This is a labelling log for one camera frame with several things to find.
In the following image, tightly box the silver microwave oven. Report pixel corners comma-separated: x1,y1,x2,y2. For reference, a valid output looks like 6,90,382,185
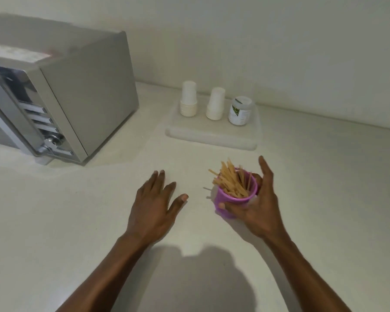
0,13,140,166

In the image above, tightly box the person's right hand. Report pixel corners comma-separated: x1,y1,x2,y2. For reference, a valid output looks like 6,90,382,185
218,155,280,239

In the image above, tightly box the white jar with green label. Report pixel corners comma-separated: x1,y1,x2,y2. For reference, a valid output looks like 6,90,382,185
227,96,256,126

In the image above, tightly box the person's left forearm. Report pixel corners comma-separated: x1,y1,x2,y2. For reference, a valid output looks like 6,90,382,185
57,234,156,312

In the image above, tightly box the stack of white paper cups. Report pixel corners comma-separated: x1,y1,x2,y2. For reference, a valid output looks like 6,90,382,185
180,81,199,118
205,87,226,121

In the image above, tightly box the white plastic tray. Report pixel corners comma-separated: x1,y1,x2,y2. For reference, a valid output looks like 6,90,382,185
165,100,263,152

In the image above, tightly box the purple mesh cup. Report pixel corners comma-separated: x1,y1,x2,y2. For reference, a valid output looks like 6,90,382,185
213,167,259,219

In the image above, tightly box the person's right forearm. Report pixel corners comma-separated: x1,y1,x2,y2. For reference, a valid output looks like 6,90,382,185
263,230,353,312

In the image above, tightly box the person's left hand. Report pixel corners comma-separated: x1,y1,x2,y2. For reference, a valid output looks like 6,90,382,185
127,169,189,244

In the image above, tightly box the pile of wooden stir sticks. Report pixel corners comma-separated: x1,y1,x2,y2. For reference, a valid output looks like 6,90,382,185
208,158,255,198

